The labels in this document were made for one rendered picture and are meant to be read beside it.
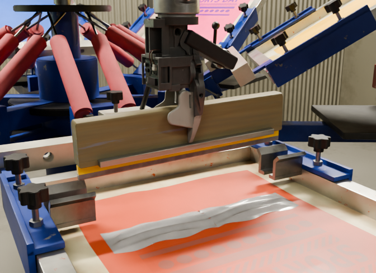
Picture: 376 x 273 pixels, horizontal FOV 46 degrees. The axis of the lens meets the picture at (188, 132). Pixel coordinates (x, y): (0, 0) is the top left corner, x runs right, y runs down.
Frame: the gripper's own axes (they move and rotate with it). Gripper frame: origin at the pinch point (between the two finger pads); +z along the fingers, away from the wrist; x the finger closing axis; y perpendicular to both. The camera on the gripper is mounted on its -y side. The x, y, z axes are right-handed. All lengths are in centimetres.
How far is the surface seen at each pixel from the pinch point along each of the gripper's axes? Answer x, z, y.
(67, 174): -17.0, 10.6, 17.9
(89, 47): -139, -4, -23
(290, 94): -293, 66, -283
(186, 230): 9.6, 13.5, 5.6
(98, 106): -50, 5, 1
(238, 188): -2.1, 14.1, -12.8
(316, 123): -42, 17, -73
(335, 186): 11.8, 11.1, -25.5
